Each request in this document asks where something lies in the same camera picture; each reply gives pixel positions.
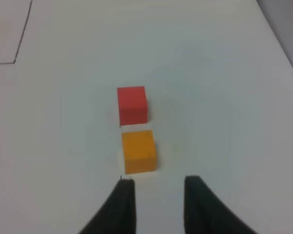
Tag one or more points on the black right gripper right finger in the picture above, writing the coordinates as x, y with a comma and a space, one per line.
204, 212

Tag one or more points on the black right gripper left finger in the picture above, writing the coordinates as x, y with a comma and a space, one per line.
118, 214

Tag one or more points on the orange cube block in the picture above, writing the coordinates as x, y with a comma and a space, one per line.
139, 152

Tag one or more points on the red cube block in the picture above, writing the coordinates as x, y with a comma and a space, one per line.
132, 105

